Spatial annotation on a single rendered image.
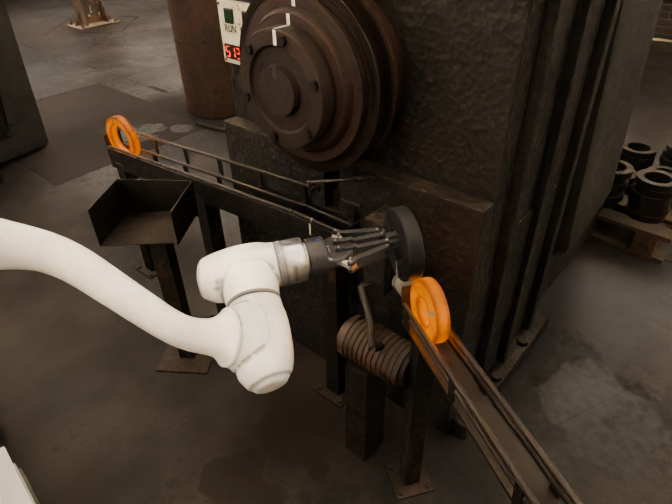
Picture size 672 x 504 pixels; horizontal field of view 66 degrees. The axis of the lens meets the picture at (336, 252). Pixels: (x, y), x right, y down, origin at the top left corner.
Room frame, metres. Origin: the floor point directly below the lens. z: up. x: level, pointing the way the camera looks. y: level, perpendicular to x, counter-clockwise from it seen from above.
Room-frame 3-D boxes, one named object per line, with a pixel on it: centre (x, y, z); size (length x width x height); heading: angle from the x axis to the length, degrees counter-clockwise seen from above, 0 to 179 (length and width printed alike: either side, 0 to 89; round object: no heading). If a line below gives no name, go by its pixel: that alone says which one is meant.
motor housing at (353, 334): (1.00, -0.11, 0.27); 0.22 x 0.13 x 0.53; 49
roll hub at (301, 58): (1.25, 0.11, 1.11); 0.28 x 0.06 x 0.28; 49
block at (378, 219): (1.18, -0.14, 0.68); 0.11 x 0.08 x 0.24; 139
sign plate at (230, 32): (1.63, 0.24, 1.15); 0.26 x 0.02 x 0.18; 49
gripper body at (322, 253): (0.84, 0.01, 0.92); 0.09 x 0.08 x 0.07; 104
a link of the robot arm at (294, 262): (0.83, 0.09, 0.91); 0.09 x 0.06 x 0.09; 14
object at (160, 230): (1.46, 0.61, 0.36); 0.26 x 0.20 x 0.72; 84
